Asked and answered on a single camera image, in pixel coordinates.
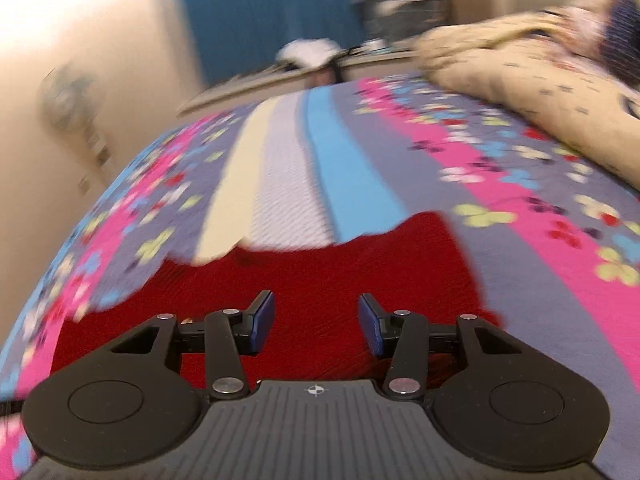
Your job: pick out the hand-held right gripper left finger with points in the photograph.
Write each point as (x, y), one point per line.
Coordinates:
(265, 320)

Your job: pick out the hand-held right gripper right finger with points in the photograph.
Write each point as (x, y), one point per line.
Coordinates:
(367, 322)

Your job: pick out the red knitted sweater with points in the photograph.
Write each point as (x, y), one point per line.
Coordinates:
(310, 280)

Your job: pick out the dark hanging clothes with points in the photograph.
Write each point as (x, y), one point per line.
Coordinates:
(327, 75)

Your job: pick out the white clothes pile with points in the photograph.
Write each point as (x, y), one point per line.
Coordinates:
(310, 52)

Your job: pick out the floral striped bed blanket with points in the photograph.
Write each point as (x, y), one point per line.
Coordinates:
(350, 160)

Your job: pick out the beige window sill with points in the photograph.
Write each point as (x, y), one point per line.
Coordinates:
(240, 87)

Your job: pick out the white standing fan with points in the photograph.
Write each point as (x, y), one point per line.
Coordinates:
(65, 95)

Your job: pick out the cream star-printed quilt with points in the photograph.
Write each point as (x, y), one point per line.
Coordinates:
(525, 60)

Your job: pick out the blue curtain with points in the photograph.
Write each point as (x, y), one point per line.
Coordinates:
(250, 10)

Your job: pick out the clear plastic storage box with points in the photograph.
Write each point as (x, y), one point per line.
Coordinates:
(400, 10)

